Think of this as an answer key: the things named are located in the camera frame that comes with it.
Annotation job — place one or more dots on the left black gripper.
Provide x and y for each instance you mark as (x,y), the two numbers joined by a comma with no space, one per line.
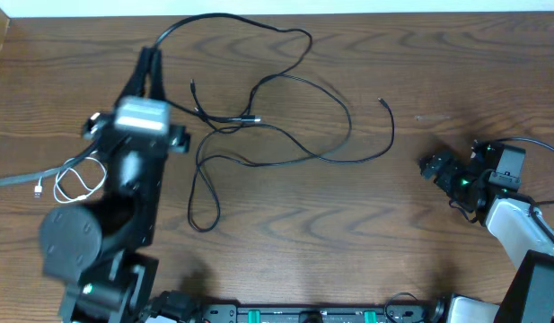
(113,136)

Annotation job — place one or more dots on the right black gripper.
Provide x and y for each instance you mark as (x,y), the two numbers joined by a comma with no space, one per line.
(453,166)

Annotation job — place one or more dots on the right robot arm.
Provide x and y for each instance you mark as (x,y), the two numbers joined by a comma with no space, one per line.
(515,220)

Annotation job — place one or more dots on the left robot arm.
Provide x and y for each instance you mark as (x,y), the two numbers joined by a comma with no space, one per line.
(92,246)

